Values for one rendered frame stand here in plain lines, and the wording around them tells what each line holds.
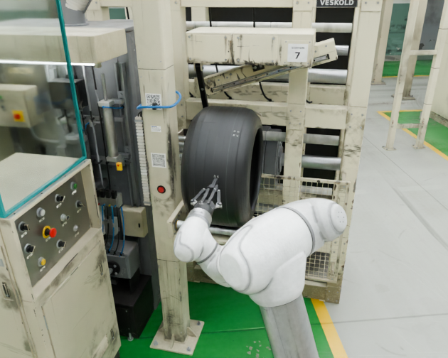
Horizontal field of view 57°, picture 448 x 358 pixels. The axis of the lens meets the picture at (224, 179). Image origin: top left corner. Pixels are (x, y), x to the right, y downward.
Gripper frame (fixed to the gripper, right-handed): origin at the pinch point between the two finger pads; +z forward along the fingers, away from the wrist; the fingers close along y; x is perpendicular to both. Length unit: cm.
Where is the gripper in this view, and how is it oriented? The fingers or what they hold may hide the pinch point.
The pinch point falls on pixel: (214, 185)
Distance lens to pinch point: 171.9
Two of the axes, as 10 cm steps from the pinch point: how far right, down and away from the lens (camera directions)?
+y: -9.7, -0.9, 2.1
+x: 0.4, 8.3, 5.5
